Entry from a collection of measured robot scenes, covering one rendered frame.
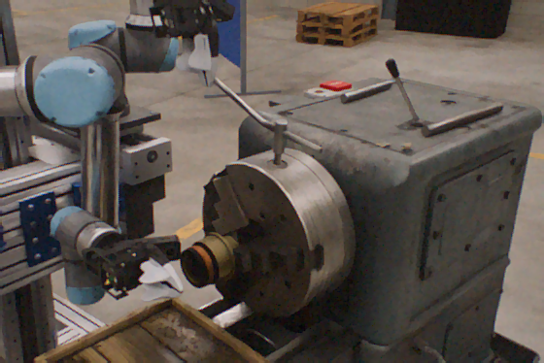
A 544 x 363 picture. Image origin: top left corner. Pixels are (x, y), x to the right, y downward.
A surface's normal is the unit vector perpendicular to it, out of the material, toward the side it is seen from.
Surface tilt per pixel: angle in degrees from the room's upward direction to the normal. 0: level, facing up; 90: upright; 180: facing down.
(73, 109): 89
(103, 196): 92
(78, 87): 89
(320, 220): 59
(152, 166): 90
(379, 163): 41
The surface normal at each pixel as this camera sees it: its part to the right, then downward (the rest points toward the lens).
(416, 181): 0.70, 0.29
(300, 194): 0.46, -0.52
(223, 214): 0.56, -0.34
